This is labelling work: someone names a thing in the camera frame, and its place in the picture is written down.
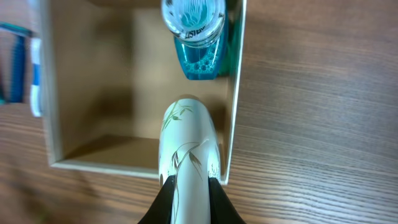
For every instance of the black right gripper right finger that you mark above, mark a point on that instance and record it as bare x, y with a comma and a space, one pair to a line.
221, 209

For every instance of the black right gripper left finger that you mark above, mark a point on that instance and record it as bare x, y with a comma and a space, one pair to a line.
160, 212

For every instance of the white leaf-print lotion tube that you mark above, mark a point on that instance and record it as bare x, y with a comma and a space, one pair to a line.
189, 152

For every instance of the blue mouthwash bottle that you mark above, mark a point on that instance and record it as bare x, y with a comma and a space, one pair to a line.
200, 30

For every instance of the white open cardboard box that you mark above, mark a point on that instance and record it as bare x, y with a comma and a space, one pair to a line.
109, 72

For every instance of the blue white toothbrush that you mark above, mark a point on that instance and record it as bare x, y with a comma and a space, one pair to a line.
35, 47

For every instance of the blue disposable razor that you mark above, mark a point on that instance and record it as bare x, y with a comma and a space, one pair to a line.
18, 60

